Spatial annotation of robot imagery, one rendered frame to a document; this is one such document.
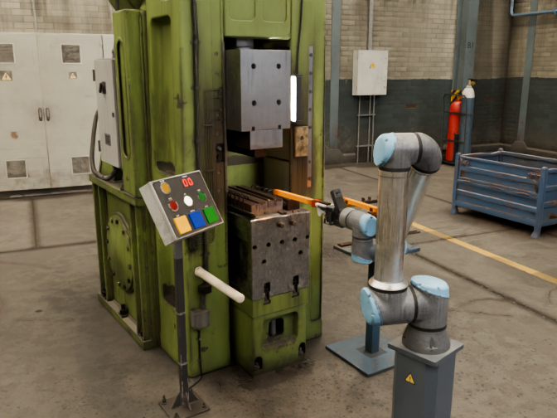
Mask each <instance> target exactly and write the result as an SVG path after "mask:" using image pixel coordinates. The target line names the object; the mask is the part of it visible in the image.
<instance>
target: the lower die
mask: <svg viewBox="0 0 557 418"><path fill-rule="evenodd" d="M232 186H238V185H231V186H229V187H228V190H231V191H234V192H238V193H239V194H243V195H244V196H248V197H249V200H248V197H245V199H244V209H245V211H248V212H251V213H253V214H255V216H262V215H268V214H273V213H278V211H282V210H283V198H281V197H276V196H274V195H271V194H268V193H266V192H261V191H259V190H256V189H253V188H251V187H247V186H245V185H241V186H239V187H243V188H246V189H249V190H251V191H254V192H257V193H260V194H263V195H265V196H268V197H272V198H273V199H274V200H273V201H270V202H269V199H268V198H265V197H261V196H258V195H255V194H253V193H250V192H247V191H244V190H241V189H239V188H236V187H232ZM231 191H229V192H228V193H227V201H228V204H230V193H231ZM234 192H232V195H231V203H232V206H234V204H235V205H236V207H238V206H239V194H236V196H235V193H234ZM242 208H243V196H242V195H241V196H240V209H242ZM264 213H265V214H264Z"/></svg>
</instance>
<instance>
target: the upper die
mask: <svg viewBox="0 0 557 418"><path fill-rule="evenodd" d="M226 141H227V144H228V145H231V146H235V147H239V148H245V149H249V150H254V149H262V148H280V147H283V130H282V129H271V130H260V131H253V130H252V131H248V132H240V131H235V130H230V129H227V130H226Z"/></svg>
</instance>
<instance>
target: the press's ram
mask: <svg viewBox="0 0 557 418"><path fill-rule="evenodd" d="M290 69H291V51H290V50H247V49H238V50H225V104H226V129H230V130H235V131H240V132H248V131H252V130H253V131H260V130H271V129H290Z"/></svg>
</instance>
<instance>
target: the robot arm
mask: <svg viewBox="0 0 557 418"><path fill-rule="evenodd" d="M373 158H374V163H375V165H376V166H378V167H379V168H378V170H379V185H378V202H377V219H376V218H375V217H374V216H372V215H371V214H368V213H364V212H362V211H358V210H355V209H352V208H350V207H346V204H345V202H344V199H343V196H342V194H341V189H340V188H337V189H333V190H331V191H330V193H331V196H332V200H333V203H332V204H331V205H328V206H327V205H324V204H321V203H318V202H317V203H315V206H316V207H317V214H318V215H319V216H321V214H322V213H325V218H324V222H323V223H326V220H327V222H329V224H328V223H326V224H328V225H330V226H333V225H334V226H338V227H341V228H344V227H345V228H347V229H350V230H352V244H351V258H352V260H353V261H355V262H356V263H358V264H363V265H368V264H370V263H371V262H372V260H375V269H374V276H372V277H371V278H370V279H369V282H368V288H366V287H365V288H363V289H362V290H361V294H360V300H361V310H362V313H363V315H364V318H365V320H366V322H367V323H368V324H369V325H371V326H384V325H393V324H402V323H407V326H406V328H405V330H404V333H403V335H402V343H403V345H404V346H405V347H406V348H408V349H409V350H410V351H413V352H417V353H421V354H426V355H438V354H442V353H445V352H447V351H448V350H449V349H450V344H451V341H450V338H449V335H448V330H447V319H448V299H449V287H448V284H447V283H446V282H445V281H443V280H441V279H438V278H436V277H433V276H428V275H416V276H413V277H412V278H411V280H410V284H408V282H407V281H406V280H405V279H404V278H403V275H404V255H405V253H406V250H407V242H406V237H407V235H408V233H409V229H410V227H411V225H412V223H413V220H414V218H415V215H416V213H417V210H418V209H419V205H420V203H421V201H422V199H423V197H424V194H425V191H426V189H427V187H428V184H429V181H430V179H431V177H432V175H433V174H435V173H436V172H437V171H438V170H439V169H440V166H441V163H442V154H441V150H440V148H439V146H438V144H437V143H436V142H435V141H434V140H433V139H432V138H431V137H429V136H428V135H427V134H423V133H396V134H395V133H390V134H382V135H381V136H379V137H378V139H377V140H376V141H375V146H374V150H373ZM332 222H333V223H332ZM375 234H376V236H375V239H373V236H374V235H375Z"/></svg>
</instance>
